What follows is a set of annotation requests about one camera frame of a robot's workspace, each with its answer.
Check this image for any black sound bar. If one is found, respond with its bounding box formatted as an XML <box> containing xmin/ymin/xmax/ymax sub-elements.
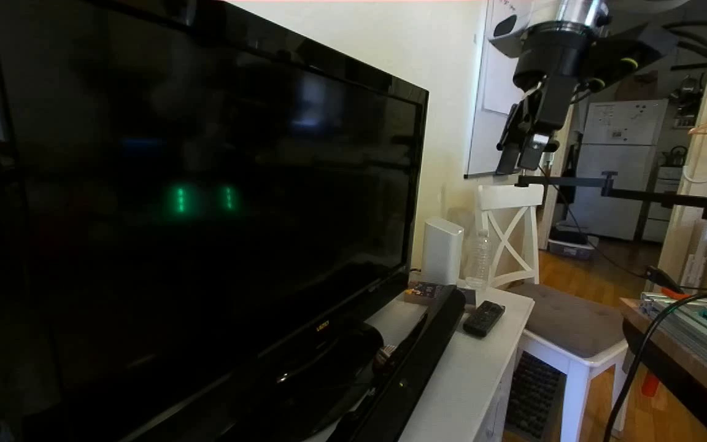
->
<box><xmin>328</xmin><ymin>285</ymin><xmax>466</xmax><ymax>442</ymax></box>

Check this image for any clear plastic water bottle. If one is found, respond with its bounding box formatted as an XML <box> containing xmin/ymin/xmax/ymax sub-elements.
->
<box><xmin>465</xmin><ymin>230</ymin><xmax>493</xmax><ymax>291</ymax></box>

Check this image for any white refrigerator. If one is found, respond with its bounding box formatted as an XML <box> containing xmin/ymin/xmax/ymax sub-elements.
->
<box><xmin>567</xmin><ymin>99</ymin><xmax>669</xmax><ymax>242</ymax></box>

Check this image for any black remote control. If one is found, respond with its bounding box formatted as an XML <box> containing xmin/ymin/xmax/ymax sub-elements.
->
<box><xmin>463</xmin><ymin>300</ymin><xmax>506</xmax><ymax>338</ymax></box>

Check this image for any black mesh basket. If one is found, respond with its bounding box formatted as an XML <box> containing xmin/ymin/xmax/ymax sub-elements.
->
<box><xmin>503</xmin><ymin>352</ymin><xmax>566</xmax><ymax>441</ymax></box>

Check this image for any black flat screen television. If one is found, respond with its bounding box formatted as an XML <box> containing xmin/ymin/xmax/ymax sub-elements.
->
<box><xmin>0</xmin><ymin>0</ymin><xmax>430</xmax><ymax>442</ymax></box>

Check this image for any grey seat cushion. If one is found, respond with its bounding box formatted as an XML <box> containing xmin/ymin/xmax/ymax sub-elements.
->
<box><xmin>506</xmin><ymin>282</ymin><xmax>627</xmax><ymax>359</ymax></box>

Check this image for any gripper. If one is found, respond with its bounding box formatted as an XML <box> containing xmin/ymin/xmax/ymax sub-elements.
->
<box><xmin>496</xmin><ymin>22</ymin><xmax>594</xmax><ymax>176</ymax></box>

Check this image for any white router box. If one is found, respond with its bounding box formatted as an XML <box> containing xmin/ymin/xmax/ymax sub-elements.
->
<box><xmin>421</xmin><ymin>217</ymin><xmax>465</xmax><ymax>287</ymax></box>

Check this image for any white wooden chair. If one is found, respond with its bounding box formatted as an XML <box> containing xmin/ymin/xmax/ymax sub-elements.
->
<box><xmin>475</xmin><ymin>184</ymin><xmax>632</xmax><ymax>442</ymax></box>

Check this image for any whiteboard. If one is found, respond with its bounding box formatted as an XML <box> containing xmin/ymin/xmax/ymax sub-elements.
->
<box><xmin>465</xmin><ymin>0</ymin><xmax>552</xmax><ymax>179</ymax></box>

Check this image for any black cable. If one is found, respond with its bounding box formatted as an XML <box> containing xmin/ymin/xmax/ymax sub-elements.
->
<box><xmin>601</xmin><ymin>292</ymin><xmax>707</xmax><ymax>442</ymax></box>

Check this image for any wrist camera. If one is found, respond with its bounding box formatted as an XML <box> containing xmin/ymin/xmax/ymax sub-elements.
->
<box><xmin>579</xmin><ymin>23</ymin><xmax>679</xmax><ymax>93</ymax></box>

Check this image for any small card box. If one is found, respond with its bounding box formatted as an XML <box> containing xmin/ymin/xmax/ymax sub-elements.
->
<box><xmin>403</xmin><ymin>281</ymin><xmax>447</xmax><ymax>306</ymax></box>

